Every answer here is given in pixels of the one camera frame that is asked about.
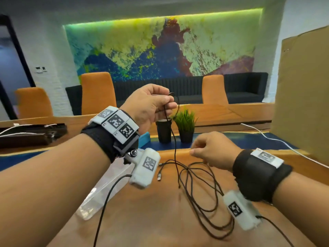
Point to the person's left hand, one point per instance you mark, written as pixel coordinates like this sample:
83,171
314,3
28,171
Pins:
146,108

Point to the person's right hand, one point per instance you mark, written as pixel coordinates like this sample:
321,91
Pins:
216,151

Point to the clear plastic organizer box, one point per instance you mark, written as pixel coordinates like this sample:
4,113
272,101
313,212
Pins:
102,187

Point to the person's left forearm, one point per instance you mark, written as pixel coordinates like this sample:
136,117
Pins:
51,190

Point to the black cylinder pot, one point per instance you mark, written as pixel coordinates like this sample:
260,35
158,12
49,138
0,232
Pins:
163,132

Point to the green potted plant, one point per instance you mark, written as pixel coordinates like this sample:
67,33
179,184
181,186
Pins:
185,136

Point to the black right wristband with marker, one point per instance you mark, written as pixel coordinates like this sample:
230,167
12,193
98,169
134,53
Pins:
252,174

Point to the tall orange chair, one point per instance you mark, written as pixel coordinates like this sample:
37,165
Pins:
97,92

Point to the black left wristband with markers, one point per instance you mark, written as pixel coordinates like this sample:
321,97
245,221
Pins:
102,141

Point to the black sofa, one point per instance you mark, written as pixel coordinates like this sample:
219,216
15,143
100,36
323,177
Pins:
241,87

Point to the brown cardboard sheet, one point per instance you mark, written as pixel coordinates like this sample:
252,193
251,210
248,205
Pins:
303,100

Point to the dark brown leather case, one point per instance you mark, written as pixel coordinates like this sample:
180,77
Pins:
25,140

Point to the colourful abstract wall painting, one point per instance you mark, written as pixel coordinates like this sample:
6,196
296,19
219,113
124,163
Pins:
115,41

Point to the white wall switch panel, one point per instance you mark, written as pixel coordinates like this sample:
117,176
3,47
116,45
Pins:
41,69

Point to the black door frame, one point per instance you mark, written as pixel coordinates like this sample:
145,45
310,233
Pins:
21,56

